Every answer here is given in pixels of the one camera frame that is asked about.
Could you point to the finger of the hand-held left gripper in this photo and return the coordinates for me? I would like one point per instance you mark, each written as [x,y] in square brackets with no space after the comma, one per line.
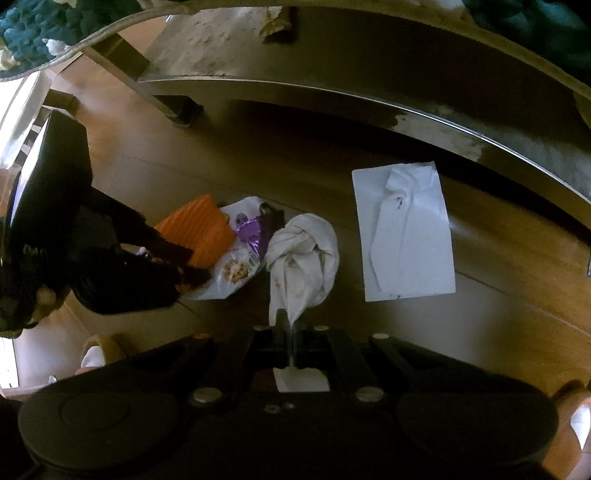
[191,276]
[152,235]

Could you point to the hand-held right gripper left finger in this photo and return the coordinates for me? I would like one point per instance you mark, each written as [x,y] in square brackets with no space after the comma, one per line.
[235,364]

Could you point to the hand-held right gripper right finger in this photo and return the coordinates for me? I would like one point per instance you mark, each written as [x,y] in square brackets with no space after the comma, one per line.
[351,364]

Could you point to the orange ribbed packet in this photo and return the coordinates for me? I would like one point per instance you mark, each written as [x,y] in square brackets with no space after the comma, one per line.
[198,230]

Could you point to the white purple snack wrapper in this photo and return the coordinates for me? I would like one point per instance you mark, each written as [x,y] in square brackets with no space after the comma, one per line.
[240,258]

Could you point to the white knotted cloth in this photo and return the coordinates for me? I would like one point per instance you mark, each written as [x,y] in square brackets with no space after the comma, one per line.
[300,258]

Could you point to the tan slipper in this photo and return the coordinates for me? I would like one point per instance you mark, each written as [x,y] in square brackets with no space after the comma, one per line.
[575,410]
[99,353]

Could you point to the white paper sheet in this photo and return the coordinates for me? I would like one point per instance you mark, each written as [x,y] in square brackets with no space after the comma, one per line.
[406,230]

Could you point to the teal zigzag knitted blanket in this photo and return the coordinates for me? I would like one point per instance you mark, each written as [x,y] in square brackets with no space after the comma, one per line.
[41,27]

